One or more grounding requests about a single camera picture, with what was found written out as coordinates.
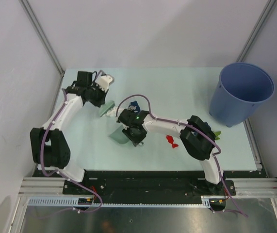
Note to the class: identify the blue plastic bucket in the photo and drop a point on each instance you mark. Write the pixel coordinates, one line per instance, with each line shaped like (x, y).
(241, 89)

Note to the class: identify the large red paper scrap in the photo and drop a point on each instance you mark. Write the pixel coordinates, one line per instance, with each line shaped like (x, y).
(170, 140)

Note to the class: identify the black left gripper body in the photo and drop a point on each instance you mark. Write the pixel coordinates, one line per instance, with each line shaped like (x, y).
(97, 96)

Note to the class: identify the blue paper scrap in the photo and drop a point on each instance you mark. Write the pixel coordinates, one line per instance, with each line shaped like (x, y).
(195, 133)

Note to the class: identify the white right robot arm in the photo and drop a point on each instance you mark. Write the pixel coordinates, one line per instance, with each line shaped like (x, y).
(197, 138)

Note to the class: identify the aluminium corner post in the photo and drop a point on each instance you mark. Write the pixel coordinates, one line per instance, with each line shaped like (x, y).
(41, 35)
(262, 20)

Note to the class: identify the green hand brush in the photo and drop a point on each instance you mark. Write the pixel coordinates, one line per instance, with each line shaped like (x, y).
(105, 108)

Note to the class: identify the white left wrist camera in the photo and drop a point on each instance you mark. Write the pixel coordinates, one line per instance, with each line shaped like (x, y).
(104, 82)

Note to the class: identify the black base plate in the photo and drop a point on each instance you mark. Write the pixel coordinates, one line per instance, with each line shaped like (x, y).
(104, 182)

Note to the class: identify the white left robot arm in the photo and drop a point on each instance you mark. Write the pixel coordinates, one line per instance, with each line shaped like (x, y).
(50, 149)

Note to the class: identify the white slotted cable duct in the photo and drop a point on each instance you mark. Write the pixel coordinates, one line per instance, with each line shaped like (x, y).
(198, 202)

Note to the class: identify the blue and white paper pile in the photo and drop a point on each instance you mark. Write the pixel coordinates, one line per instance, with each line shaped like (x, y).
(134, 107)

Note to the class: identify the green plastic dustpan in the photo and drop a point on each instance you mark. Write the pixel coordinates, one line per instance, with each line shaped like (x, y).
(118, 136)

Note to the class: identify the left aluminium corner post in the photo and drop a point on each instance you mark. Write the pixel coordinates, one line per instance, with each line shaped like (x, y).
(41, 35)

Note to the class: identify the white paper scrap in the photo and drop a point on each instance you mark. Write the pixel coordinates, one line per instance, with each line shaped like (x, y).
(112, 113)

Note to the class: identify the right aluminium corner post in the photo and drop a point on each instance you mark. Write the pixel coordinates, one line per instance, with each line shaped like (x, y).
(262, 20)

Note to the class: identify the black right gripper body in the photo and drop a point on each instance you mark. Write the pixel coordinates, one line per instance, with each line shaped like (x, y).
(134, 136)

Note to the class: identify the green paper scrap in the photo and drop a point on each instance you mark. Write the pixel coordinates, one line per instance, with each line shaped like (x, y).
(217, 134)

